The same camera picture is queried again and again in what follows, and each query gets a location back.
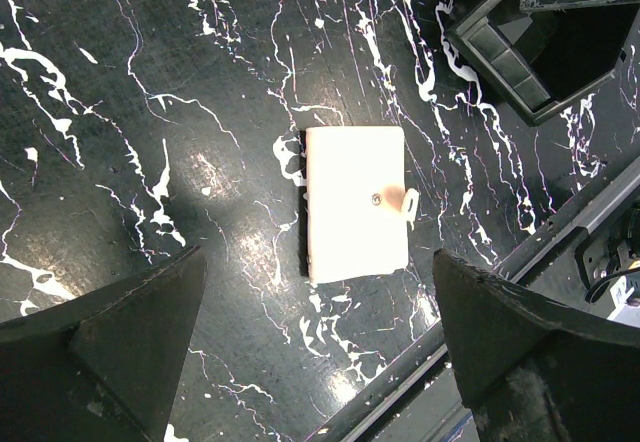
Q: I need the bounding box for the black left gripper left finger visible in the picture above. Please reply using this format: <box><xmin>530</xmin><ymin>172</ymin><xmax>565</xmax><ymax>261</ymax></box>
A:
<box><xmin>1</xmin><ymin>246</ymin><xmax>207</xmax><ymax>441</ymax></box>

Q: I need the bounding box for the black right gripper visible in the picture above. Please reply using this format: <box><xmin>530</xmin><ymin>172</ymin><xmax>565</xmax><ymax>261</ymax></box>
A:
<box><xmin>446</xmin><ymin>0</ymin><xmax>639</xmax><ymax>127</ymax></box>

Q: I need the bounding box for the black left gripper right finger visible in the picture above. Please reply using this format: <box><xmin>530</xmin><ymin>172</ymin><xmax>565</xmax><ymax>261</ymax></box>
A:
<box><xmin>433</xmin><ymin>249</ymin><xmax>639</xmax><ymax>441</ymax></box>

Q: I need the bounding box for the beige leather card holder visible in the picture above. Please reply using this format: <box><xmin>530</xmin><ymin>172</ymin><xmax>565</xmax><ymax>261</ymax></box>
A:
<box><xmin>305</xmin><ymin>126</ymin><xmax>419</xmax><ymax>284</ymax></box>

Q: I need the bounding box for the black metal base plate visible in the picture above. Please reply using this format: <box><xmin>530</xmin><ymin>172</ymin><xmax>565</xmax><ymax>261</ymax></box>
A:
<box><xmin>312</xmin><ymin>155</ymin><xmax>639</xmax><ymax>441</ymax></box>

